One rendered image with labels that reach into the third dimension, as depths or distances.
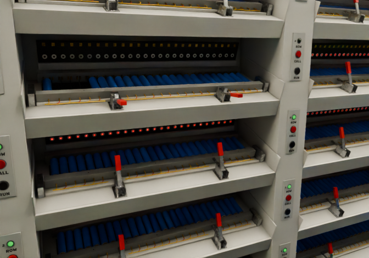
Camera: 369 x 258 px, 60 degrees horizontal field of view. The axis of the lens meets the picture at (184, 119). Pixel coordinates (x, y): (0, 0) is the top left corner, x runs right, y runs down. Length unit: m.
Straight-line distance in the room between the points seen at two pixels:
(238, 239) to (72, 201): 0.47
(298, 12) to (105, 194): 0.65
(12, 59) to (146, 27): 0.26
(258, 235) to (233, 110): 0.39
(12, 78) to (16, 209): 0.26
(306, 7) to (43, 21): 0.62
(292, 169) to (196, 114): 0.35
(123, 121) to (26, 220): 0.28
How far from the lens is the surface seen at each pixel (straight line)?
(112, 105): 0.70
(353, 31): 1.06
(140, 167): 0.81
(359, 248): 1.42
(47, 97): 0.72
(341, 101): 1.05
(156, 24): 0.72
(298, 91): 0.92
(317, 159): 1.06
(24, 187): 0.72
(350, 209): 1.25
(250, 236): 1.00
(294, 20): 0.90
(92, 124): 0.70
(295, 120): 0.93
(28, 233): 0.76
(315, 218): 1.14
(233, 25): 0.80
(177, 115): 0.74
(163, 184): 0.80
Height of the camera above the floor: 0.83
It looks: 12 degrees down
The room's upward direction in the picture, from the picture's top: straight up
